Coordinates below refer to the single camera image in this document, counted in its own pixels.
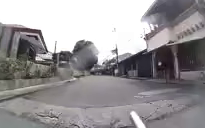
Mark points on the vehicle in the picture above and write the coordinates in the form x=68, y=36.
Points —
x=97, y=70

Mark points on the utility pole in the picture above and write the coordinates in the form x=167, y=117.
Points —
x=116, y=60

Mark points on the round dark tree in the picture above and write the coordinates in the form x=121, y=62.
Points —
x=85, y=55

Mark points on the grey asphalt road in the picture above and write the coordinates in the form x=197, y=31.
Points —
x=96, y=93

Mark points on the low dark building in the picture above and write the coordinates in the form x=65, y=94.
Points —
x=135, y=65

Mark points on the robot's own part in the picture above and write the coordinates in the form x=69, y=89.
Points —
x=137, y=120

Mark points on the pale building with awning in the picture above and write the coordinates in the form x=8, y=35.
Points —
x=181, y=40

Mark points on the concrete kerb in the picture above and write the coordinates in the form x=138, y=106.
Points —
x=23, y=91

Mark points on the house with red roof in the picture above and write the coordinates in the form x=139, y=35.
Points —
x=21, y=41

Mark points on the green hedge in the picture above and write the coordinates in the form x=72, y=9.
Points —
x=13, y=68

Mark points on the low concrete wall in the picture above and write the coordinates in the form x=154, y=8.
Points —
x=20, y=82

